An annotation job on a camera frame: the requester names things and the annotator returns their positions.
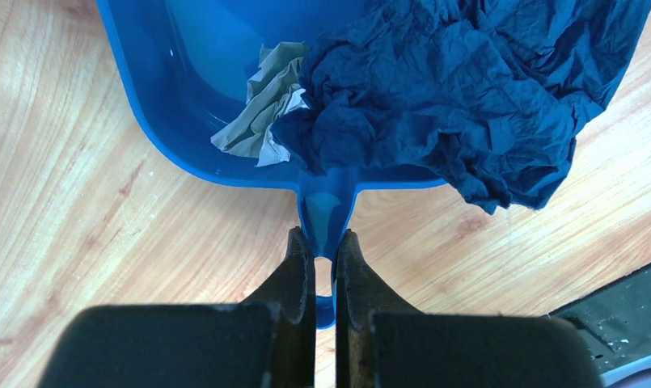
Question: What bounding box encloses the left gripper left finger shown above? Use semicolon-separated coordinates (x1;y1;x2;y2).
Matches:
241;226;316;387

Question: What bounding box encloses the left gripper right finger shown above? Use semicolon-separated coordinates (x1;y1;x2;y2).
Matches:
334;230;421;387

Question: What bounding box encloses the grey paper scrap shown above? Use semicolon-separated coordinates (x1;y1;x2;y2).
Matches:
210;42;307;167

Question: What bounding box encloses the dark blue paper scrap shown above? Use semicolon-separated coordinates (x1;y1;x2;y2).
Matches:
272;1;651;213

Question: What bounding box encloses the blue plastic dustpan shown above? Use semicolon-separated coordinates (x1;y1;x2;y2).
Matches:
95;0;450;330

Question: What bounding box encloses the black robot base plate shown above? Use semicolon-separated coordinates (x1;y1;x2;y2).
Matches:
549;264;651;373

